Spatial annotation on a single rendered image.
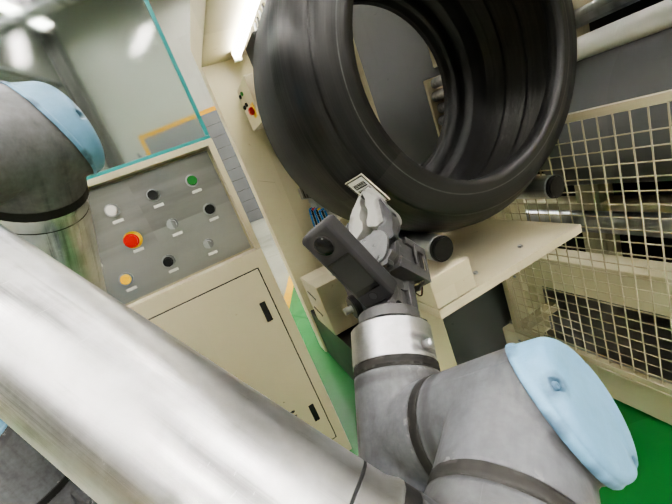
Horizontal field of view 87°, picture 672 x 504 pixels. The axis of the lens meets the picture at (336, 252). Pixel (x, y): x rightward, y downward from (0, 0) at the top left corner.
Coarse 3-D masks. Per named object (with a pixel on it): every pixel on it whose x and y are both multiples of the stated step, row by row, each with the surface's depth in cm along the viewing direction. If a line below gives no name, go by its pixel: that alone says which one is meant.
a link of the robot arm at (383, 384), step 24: (384, 360) 34; (408, 360) 34; (432, 360) 35; (360, 384) 35; (384, 384) 33; (408, 384) 32; (360, 408) 34; (384, 408) 31; (360, 432) 33; (384, 432) 30; (408, 432) 28; (360, 456) 32; (384, 456) 29; (408, 456) 28; (408, 480) 28
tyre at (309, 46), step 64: (320, 0) 45; (384, 0) 77; (448, 0) 79; (512, 0) 71; (256, 64) 61; (320, 64) 46; (448, 64) 85; (512, 64) 77; (576, 64) 64; (320, 128) 49; (448, 128) 88; (512, 128) 78; (320, 192) 63; (384, 192) 53; (448, 192) 56; (512, 192) 62
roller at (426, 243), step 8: (400, 232) 68; (408, 232) 66; (416, 232) 65; (416, 240) 62; (424, 240) 60; (432, 240) 59; (440, 240) 58; (448, 240) 59; (424, 248) 60; (432, 248) 58; (440, 248) 58; (448, 248) 59; (432, 256) 58; (440, 256) 58; (448, 256) 59
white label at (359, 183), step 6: (360, 174) 50; (354, 180) 51; (360, 180) 51; (366, 180) 50; (348, 186) 53; (354, 186) 53; (360, 186) 52; (366, 186) 52; (372, 186) 51; (360, 192) 53; (378, 192) 52; (384, 198) 52
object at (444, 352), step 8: (360, 64) 87; (360, 72) 88; (368, 88) 89; (368, 96) 89; (376, 112) 91; (424, 312) 105; (432, 320) 106; (440, 320) 108; (432, 328) 107; (440, 328) 108; (440, 336) 108; (440, 344) 109; (448, 344) 110; (440, 352) 109; (448, 352) 110; (440, 360) 110; (448, 360) 111; (440, 368) 110; (448, 368) 111
